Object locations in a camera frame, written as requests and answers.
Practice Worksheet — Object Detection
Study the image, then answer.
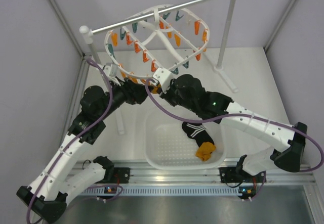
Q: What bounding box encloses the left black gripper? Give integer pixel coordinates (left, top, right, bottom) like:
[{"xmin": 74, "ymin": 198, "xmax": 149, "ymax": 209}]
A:
[{"xmin": 98, "ymin": 76, "xmax": 153, "ymax": 120}]

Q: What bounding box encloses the mustard yellow sock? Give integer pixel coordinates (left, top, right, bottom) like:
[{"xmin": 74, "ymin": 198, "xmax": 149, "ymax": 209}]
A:
[
  {"xmin": 195, "ymin": 142, "xmax": 216, "ymax": 162},
  {"xmin": 148, "ymin": 86, "xmax": 163, "ymax": 94}
]

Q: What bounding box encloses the black striped sock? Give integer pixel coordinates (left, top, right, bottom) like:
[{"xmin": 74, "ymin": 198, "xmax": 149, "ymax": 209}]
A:
[{"xmin": 181, "ymin": 122, "xmax": 215, "ymax": 147}]

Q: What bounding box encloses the white oval clip hanger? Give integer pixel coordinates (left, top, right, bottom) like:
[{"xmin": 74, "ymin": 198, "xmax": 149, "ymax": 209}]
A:
[{"xmin": 105, "ymin": 5, "xmax": 210, "ymax": 82}]

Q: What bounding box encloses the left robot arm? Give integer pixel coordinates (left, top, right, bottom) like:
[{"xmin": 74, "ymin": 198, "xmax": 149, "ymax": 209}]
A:
[{"xmin": 17, "ymin": 79, "xmax": 147, "ymax": 223}]

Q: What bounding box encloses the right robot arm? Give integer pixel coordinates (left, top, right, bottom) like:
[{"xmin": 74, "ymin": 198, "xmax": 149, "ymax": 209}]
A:
[{"xmin": 154, "ymin": 74, "xmax": 307, "ymax": 182}]

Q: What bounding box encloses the teal clothes peg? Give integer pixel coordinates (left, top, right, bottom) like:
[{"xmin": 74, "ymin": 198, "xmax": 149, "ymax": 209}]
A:
[
  {"xmin": 182, "ymin": 61, "xmax": 189, "ymax": 69},
  {"xmin": 171, "ymin": 67, "xmax": 179, "ymax": 75}
]

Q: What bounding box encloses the orange clothes peg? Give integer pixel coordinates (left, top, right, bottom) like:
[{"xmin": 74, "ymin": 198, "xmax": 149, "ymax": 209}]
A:
[
  {"xmin": 151, "ymin": 60, "xmax": 158, "ymax": 72},
  {"xmin": 195, "ymin": 48, "xmax": 201, "ymax": 61},
  {"xmin": 142, "ymin": 50, "xmax": 150, "ymax": 63}
]

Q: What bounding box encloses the white laundry basket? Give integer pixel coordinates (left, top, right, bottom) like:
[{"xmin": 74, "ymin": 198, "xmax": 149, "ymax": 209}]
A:
[{"xmin": 143, "ymin": 109, "xmax": 226, "ymax": 170}]

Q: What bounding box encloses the white drying rack stand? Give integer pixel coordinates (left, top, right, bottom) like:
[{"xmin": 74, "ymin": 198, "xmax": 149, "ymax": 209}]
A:
[{"xmin": 78, "ymin": 0, "xmax": 241, "ymax": 135}]

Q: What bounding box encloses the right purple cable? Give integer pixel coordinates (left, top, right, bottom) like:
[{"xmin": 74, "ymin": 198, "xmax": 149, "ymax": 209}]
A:
[{"xmin": 145, "ymin": 79, "xmax": 324, "ymax": 172}]

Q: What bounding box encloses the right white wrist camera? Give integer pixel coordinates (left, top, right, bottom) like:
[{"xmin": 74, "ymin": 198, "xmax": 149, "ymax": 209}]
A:
[{"xmin": 152, "ymin": 67, "xmax": 174, "ymax": 93}]

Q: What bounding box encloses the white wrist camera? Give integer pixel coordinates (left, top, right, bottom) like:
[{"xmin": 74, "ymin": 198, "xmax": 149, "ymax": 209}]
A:
[
  {"xmin": 102, "ymin": 63, "xmax": 121, "ymax": 86},
  {"xmin": 152, "ymin": 67, "xmax": 174, "ymax": 93}
]

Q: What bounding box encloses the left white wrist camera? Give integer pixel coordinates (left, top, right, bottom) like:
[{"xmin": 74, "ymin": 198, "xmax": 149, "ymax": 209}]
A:
[{"xmin": 102, "ymin": 63, "xmax": 121, "ymax": 86}]

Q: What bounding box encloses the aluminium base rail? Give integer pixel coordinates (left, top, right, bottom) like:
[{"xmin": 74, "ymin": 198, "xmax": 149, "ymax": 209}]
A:
[{"xmin": 68, "ymin": 158, "xmax": 314, "ymax": 197}]

